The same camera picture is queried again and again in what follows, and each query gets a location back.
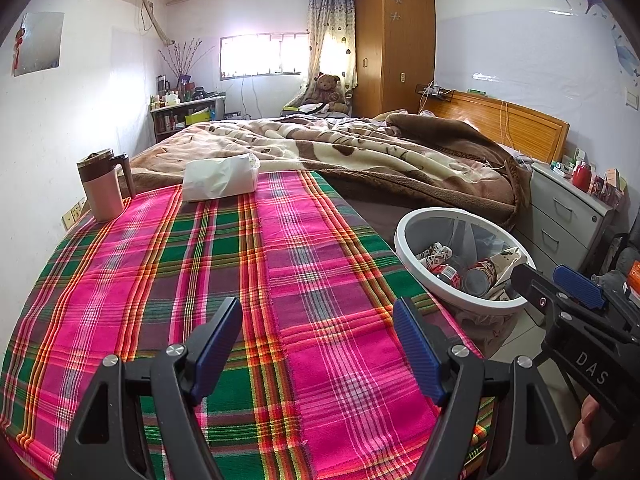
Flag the white charging cable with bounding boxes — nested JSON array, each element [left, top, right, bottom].
[[497, 100, 513, 146]]

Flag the orange white box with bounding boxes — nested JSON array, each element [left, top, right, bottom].
[[626, 260, 640, 306]]

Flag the silver wall hanging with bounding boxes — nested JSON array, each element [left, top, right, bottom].
[[11, 11, 66, 77]]

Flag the wooden bed headboard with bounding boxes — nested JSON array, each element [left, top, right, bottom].
[[422, 91, 571, 166]]

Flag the person's right hand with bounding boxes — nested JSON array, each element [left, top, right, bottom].
[[570, 395, 640, 480]]

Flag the red printed packet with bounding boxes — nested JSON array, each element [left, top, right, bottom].
[[590, 172, 627, 206]]

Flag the clear plastic bin liner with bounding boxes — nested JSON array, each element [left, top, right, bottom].
[[407, 215, 526, 306]]

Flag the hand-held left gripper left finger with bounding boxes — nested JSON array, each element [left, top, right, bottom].
[[55, 296, 243, 480]]

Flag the crushed bottle with red label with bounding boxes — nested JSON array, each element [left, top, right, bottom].
[[430, 262, 463, 288]]

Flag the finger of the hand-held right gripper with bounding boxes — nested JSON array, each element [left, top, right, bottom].
[[552, 266, 631, 323], [510, 262, 640, 348]]

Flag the red jar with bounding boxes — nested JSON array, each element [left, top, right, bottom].
[[572, 162, 592, 193]]

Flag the wooden wardrobe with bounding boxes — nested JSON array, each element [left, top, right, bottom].
[[354, 0, 437, 120]]

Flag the white round waste bin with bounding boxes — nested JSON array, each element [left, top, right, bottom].
[[394, 207, 537, 318]]

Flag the grey drawer nightstand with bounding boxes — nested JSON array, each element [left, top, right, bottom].
[[515, 162, 617, 273]]

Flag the crumpled white plastic bag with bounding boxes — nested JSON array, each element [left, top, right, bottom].
[[417, 242, 453, 268]]

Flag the yellowed wall socket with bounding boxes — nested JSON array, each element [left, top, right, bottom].
[[61, 199, 88, 231]]

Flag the white tissue pack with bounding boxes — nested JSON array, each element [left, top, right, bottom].
[[181, 152, 261, 203]]

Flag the brown beige printed blanket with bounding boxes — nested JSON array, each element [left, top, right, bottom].
[[117, 110, 531, 221]]

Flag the brown teddy bear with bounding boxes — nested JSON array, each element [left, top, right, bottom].
[[302, 74, 351, 113]]

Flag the leaf printed paper bag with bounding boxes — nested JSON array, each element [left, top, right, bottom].
[[487, 247, 528, 301]]

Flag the mauve bed sheet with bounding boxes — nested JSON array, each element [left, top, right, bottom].
[[345, 195, 518, 241]]

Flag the bright window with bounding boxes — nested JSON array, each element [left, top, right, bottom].
[[219, 32, 308, 80]]

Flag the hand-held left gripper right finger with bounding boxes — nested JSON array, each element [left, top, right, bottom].
[[392, 296, 568, 480]]

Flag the red drink can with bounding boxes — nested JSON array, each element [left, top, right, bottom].
[[462, 258, 498, 296]]

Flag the cluttered shelf with bottles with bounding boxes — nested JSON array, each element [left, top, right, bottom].
[[150, 87, 228, 143]]

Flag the wrapped air conditioner pipe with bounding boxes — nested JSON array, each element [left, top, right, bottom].
[[137, 0, 176, 46]]

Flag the patterned curtain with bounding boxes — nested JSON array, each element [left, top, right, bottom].
[[306, 0, 360, 106]]

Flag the pink green plaid cloth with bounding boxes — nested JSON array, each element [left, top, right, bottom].
[[0, 170, 496, 480]]

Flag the pink mug with brown lid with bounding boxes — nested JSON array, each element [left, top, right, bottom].
[[76, 148, 137, 223]]

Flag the dry branch bouquet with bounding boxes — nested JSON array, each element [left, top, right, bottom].
[[157, 36, 216, 86]]

